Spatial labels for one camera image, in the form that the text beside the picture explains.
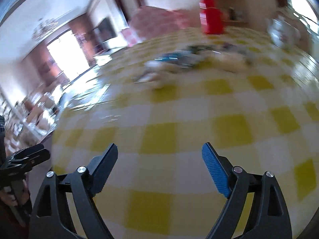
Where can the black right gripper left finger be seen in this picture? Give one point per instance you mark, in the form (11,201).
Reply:
(51,216)

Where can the pink checkered food cover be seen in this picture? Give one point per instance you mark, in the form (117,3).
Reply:
(151,22)

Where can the white floral teapot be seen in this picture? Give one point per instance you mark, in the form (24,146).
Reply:
(282,34)

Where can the yellow white checkered tablecloth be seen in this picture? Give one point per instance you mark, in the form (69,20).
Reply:
(262,119)

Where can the red thermos jug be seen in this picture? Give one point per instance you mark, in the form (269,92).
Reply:
(211,18)

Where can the blue clear snack bag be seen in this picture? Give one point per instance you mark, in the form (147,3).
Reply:
(183,59)

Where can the person's left hand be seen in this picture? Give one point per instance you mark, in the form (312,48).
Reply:
(16,195)

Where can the crystal chandelier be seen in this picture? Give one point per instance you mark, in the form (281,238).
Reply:
(44,28)

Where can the blue white snack packet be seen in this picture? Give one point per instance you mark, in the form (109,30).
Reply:
(157,74)

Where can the wall-mounted television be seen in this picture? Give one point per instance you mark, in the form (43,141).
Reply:
(105,30)

